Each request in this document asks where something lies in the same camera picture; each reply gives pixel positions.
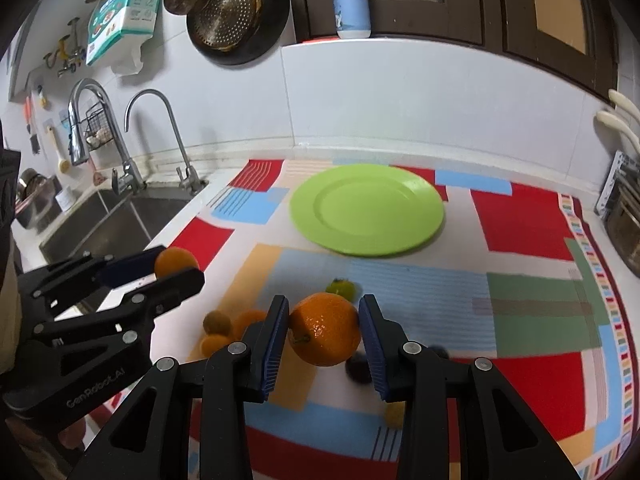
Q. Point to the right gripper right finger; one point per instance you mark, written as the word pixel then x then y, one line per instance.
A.
pixel 500 437

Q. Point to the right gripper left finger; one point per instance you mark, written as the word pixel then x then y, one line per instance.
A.
pixel 148 435

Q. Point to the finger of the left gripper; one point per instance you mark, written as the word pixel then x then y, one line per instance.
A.
pixel 70 281
pixel 138 308

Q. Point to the small orange mandarin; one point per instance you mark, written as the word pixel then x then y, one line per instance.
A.
pixel 172 260

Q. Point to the round orange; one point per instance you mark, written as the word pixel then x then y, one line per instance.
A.
pixel 212 343

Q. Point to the small tan fruit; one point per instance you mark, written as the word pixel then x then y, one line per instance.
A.
pixel 217 323

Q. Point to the oval orange mandarin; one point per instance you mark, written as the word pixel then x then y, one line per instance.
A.
pixel 244 321

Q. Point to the dark purple plum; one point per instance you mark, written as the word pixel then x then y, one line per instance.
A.
pixel 358 370

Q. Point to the large orange with stem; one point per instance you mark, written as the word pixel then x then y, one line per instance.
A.
pixel 323 329

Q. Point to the yellow green fruit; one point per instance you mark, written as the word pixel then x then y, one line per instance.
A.
pixel 394 415

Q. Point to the stainless steel sink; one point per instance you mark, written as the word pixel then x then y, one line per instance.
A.
pixel 117 225

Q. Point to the large chrome faucet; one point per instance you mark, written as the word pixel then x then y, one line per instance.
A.
pixel 78 148

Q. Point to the colourful patchwork table mat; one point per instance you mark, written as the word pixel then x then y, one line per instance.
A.
pixel 519 275

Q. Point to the green plastic plate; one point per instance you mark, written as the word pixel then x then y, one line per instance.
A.
pixel 367 210

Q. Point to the teal tissue pack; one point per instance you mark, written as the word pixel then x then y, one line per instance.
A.
pixel 117 31

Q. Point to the metal dish rack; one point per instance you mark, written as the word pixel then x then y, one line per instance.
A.
pixel 618 206

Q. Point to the metal perforated colander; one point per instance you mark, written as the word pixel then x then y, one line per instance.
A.
pixel 222 25

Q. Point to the black frying pan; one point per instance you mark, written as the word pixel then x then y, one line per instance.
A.
pixel 272 17

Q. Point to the blue white pump bottle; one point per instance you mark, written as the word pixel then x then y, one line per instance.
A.
pixel 352 19

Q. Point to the wire sink basket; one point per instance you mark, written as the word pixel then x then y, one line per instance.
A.
pixel 97 131

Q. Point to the cream pan handle lower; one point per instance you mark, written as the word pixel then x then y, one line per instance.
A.
pixel 616 123

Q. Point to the cream pan handle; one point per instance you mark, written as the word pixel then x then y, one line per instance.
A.
pixel 616 123
pixel 624 103

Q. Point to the cream pan handle upper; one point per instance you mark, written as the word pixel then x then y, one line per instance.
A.
pixel 624 103

